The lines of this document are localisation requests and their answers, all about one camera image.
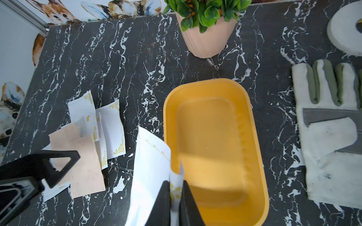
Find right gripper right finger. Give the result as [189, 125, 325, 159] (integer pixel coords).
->
[179, 180, 205, 226]

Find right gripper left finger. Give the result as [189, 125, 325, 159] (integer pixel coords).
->
[145, 180, 171, 226]

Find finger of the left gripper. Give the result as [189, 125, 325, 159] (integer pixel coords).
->
[1, 177, 42, 226]
[1, 150, 80, 189]

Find pink paper sheet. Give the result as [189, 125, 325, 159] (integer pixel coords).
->
[69, 135, 106, 199]
[49, 123, 81, 171]

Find stack of stationery paper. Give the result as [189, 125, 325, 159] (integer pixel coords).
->
[125, 127, 184, 226]

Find yellow plastic storage box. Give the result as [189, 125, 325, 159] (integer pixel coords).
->
[163, 78, 269, 226]

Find potted green plant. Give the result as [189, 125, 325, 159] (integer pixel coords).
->
[164, 0, 252, 58]

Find white tape roll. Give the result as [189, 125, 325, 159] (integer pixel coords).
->
[327, 2, 362, 57]

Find aluminium frame rail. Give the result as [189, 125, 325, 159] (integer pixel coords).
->
[1, 0, 49, 37]

